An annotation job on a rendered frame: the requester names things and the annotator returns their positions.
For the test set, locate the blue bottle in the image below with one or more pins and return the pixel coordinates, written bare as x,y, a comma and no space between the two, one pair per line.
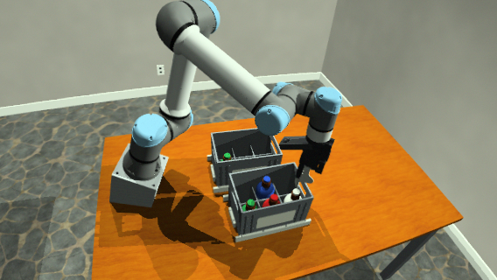
264,189

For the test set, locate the green bottle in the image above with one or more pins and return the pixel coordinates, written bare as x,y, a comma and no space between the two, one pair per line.
226,157
250,205

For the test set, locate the white bottle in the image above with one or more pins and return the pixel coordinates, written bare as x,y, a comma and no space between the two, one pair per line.
295,195

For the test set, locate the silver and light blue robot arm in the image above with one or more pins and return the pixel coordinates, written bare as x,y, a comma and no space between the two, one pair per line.
192,50

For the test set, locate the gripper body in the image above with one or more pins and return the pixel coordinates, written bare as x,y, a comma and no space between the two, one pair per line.
317,155

